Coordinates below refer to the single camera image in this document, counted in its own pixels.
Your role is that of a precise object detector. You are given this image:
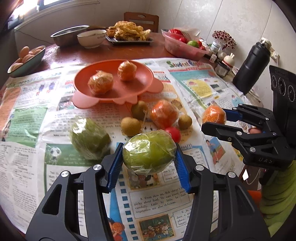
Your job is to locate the pink tub of tomatoes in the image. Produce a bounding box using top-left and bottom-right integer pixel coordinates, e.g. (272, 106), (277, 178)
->
(162, 34), (211, 61)

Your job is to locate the white medicine bottle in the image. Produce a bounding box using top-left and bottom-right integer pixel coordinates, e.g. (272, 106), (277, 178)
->
(210, 40), (221, 55)

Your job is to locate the white rabbit figurine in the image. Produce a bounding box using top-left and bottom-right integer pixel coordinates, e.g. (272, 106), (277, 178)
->
(222, 53), (235, 68)

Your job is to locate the black thermos bottle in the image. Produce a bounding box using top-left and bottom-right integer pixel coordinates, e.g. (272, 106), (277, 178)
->
(232, 41), (270, 95)

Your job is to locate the brown longan front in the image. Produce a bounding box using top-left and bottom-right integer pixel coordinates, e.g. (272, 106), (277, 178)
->
(120, 117), (141, 137)

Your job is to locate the Student English newspaper sheet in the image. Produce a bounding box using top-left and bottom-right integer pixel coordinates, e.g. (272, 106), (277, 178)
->
(139, 58), (250, 175)

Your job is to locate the orange flower-shaped plate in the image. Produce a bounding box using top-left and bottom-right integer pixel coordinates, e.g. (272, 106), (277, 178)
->
(72, 59), (164, 109)

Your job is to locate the tray of fried food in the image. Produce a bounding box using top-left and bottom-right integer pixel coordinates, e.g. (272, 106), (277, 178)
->
(106, 21), (153, 44)

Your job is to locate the steel mixing bowl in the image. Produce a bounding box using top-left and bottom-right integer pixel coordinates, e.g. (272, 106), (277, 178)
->
(50, 25), (89, 48)

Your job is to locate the red cherry tomato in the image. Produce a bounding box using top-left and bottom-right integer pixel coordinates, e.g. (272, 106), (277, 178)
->
(165, 127), (181, 143)

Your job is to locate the green pear front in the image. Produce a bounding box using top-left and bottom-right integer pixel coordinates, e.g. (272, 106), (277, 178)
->
(122, 130), (177, 175)

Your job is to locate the wall power socket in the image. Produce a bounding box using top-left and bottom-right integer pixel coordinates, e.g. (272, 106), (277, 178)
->
(260, 37), (280, 62)

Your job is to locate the orange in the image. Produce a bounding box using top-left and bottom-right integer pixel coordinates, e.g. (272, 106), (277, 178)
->
(149, 99), (179, 129)
(88, 70), (114, 95)
(117, 61), (137, 81)
(202, 104), (226, 125)

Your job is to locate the white ceramic bowl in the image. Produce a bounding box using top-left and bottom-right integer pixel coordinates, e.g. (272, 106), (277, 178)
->
(77, 30), (107, 49)

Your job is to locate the green pear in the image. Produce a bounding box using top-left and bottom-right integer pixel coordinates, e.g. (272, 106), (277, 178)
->
(122, 130), (177, 175)
(70, 117), (111, 163)

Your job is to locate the operator right hand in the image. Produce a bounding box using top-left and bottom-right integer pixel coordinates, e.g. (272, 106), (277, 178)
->
(248, 128), (262, 134)

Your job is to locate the plastic bag behind tub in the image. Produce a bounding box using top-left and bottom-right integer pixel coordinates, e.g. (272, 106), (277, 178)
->
(161, 27), (200, 41)

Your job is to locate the wooden chair back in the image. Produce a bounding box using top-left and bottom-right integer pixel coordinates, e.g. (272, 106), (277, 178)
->
(123, 12), (159, 33)

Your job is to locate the newspaper left sheet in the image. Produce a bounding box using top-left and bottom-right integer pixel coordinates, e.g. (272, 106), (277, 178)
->
(1, 67), (193, 240)

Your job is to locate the small glass jar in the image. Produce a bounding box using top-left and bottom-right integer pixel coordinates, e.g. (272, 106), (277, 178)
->
(215, 61), (230, 78)

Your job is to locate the bowl of eggs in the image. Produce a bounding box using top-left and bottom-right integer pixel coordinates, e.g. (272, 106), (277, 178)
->
(7, 46), (46, 78)

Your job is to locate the brown longan with stem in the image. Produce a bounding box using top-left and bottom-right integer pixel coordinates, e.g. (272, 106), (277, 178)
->
(131, 100), (148, 121)

